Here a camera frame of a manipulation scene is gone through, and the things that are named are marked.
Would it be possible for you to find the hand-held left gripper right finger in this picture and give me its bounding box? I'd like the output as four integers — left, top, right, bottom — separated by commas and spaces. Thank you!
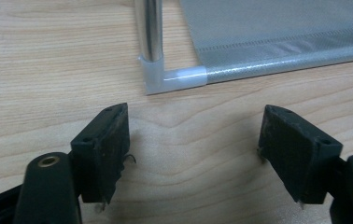
258, 104, 344, 205

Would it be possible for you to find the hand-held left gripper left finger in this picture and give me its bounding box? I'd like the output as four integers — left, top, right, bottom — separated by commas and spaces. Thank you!
70, 102, 132, 205

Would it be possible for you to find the metal shoe rack grey fabric shelf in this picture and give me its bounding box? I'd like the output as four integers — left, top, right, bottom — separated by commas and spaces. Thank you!
134, 0, 353, 96

